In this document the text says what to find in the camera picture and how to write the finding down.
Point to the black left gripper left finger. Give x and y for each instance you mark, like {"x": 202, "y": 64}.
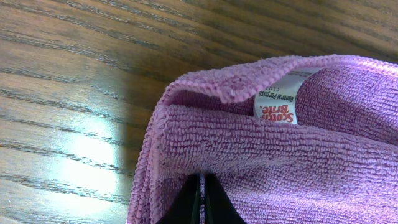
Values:
{"x": 185, "y": 209}

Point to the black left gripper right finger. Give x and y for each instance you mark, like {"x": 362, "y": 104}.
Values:
{"x": 218, "y": 207}

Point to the purple microfiber cloth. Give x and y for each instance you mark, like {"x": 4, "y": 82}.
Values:
{"x": 338, "y": 164}

